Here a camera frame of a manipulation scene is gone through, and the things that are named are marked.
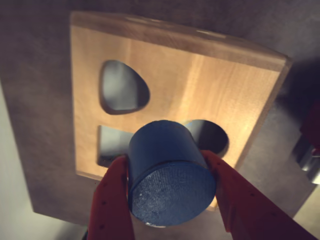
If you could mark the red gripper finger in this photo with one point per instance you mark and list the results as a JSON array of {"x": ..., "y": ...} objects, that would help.
[
  {"x": 250, "y": 200},
  {"x": 112, "y": 200}
]

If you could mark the aluminium profile rail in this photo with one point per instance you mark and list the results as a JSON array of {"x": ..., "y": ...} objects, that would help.
[{"x": 308, "y": 162}]

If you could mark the blue wooden cylinder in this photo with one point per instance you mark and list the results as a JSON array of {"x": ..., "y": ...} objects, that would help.
[{"x": 172, "y": 180}]

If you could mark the wooden shape sorter box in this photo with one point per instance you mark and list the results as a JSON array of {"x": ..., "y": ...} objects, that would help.
[{"x": 200, "y": 87}]

